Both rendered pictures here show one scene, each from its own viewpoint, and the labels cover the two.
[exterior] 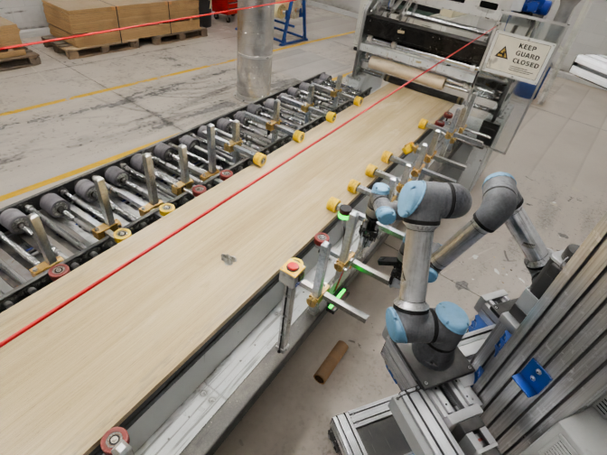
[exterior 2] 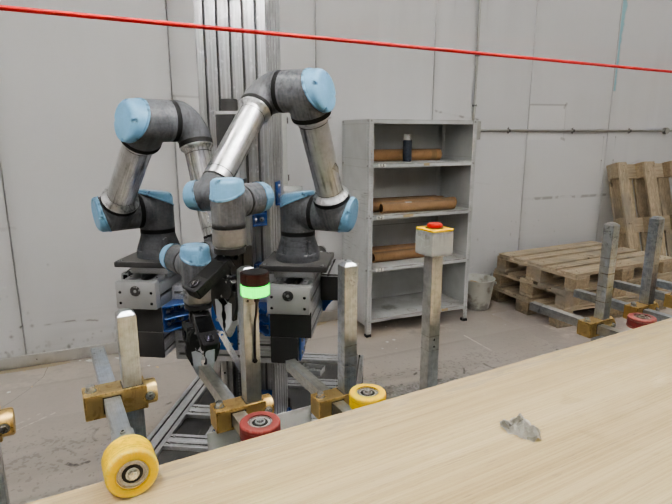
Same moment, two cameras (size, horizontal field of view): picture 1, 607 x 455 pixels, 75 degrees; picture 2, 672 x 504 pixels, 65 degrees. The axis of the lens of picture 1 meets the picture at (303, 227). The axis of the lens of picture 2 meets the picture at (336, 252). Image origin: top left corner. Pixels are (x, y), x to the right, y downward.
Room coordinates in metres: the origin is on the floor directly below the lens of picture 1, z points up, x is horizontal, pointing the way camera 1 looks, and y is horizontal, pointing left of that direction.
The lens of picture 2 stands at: (2.29, 0.53, 1.46)
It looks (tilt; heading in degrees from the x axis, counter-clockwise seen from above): 13 degrees down; 213
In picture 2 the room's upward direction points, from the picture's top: straight up
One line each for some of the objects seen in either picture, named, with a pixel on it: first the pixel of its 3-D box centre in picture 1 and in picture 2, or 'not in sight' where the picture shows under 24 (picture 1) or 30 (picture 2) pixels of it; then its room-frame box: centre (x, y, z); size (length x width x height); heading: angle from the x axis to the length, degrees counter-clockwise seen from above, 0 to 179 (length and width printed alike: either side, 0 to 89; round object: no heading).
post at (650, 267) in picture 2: not in sight; (648, 282); (0.14, 0.49, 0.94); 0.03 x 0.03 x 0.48; 62
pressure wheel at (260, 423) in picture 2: (320, 244); (260, 445); (1.57, -0.10, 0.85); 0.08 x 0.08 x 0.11
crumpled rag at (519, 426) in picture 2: (228, 257); (521, 424); (1.32, 0.33, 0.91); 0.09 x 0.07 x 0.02; 47
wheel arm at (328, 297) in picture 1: (326, 296); (325, 396); (1.26, -0.16, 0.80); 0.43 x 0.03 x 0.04; 62
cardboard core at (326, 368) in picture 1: (331, 361); not in sight; (1.40, -0.30, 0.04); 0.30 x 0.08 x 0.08; 152
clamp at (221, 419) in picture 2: (343, 260); (243, 411); (1.48, -0.23, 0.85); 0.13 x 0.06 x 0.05; 152
